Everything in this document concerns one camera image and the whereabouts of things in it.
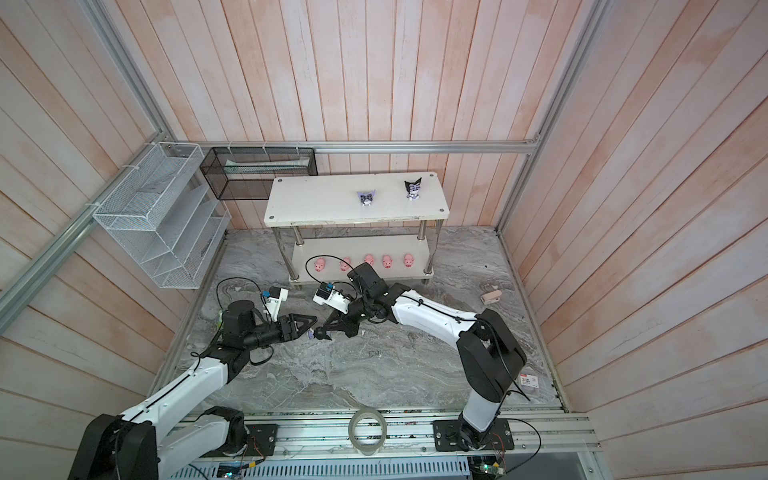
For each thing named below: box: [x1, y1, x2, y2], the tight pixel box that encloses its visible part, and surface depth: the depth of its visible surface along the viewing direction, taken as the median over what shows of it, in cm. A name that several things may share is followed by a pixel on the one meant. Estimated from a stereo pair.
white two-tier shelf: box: [264, 172, 450, 283], surface depth 84 cm
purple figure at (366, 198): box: [357, 189, 376, 206], surface depth 78 cm
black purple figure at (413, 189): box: [404, 177, 422, 201], surface depth 80 cm
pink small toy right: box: [480, 290, 502, 304], surface depth 100 cm
